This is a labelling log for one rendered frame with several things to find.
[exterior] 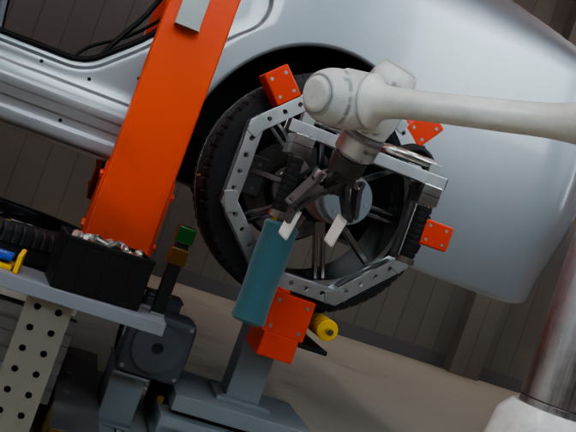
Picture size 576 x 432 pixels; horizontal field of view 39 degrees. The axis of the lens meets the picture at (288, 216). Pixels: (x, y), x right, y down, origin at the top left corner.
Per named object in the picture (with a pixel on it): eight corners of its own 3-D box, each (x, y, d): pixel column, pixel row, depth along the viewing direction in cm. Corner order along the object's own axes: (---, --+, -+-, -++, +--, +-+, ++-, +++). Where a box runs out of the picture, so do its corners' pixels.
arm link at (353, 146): (393, 147, 170) (378, 171, 172) (368, 126, 176) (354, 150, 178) (363, 138, 164) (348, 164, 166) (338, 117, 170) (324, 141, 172)
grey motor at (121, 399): (148, 398, 258) (187, 292, 258) (159, 444, 217) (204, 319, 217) (93, 381, 254) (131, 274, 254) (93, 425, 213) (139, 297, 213)
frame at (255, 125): (380, 320, 228) (446, 135, 229) (387, 325, 222) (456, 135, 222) (195, 257, 215) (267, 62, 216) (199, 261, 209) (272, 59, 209)
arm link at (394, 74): (359, 121, 177) (326, 115, 166) (395, 56, 172) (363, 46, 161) (397, 147, 172) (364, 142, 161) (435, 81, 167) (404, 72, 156)
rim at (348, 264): (285, 70, 243) (183, 208, 239) (305, 63, 220) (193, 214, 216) (412, 173, 254) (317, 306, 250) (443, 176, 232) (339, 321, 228)
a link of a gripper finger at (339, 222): (338, 213, 182) (339, 213, 183) (323, 239, 184) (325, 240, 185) (345, 220, 180) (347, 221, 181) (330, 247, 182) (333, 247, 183)
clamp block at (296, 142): (299, 159, 200) (307, 138, 200) (309, 159, 191) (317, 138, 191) (280, 152, 199) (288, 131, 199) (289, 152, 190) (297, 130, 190)
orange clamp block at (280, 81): (295, 97, 219) (281, 66, 218) (302, 95, 212) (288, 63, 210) (272, 108, 218) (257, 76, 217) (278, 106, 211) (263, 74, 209)
